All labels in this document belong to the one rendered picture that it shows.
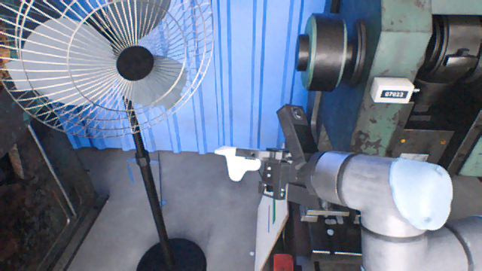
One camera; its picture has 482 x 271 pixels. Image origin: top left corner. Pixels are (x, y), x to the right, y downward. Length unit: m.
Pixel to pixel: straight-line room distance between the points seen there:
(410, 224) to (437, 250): 0.06
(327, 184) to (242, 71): 1.68
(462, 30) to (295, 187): 0.51
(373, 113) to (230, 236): 1.40
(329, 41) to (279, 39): 1.27
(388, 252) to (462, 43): 0.52
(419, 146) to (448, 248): 0.50
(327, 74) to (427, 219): 0.43
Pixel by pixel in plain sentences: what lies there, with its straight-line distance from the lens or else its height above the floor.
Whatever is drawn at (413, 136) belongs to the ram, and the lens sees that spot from 0.90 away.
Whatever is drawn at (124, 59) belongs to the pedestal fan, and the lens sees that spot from 0.85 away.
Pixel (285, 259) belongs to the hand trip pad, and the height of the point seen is 0.76.
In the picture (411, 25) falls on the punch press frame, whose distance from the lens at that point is 0.70.
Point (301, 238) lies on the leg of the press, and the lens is 1.23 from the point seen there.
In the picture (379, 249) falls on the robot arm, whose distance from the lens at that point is 0.42.
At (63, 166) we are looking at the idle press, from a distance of 1.98.
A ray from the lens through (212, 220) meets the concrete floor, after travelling 2.04.
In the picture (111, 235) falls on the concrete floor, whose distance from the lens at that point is 2.13.
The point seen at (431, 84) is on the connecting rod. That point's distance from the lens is 0.86.
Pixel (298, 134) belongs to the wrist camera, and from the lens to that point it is 0.49.
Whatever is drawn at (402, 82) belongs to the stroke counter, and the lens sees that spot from 0.71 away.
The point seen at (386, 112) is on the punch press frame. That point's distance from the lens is 0.77.
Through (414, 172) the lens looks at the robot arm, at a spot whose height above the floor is 1.39.
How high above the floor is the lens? 1.63
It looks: 37 degrees down
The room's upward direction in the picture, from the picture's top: straight up
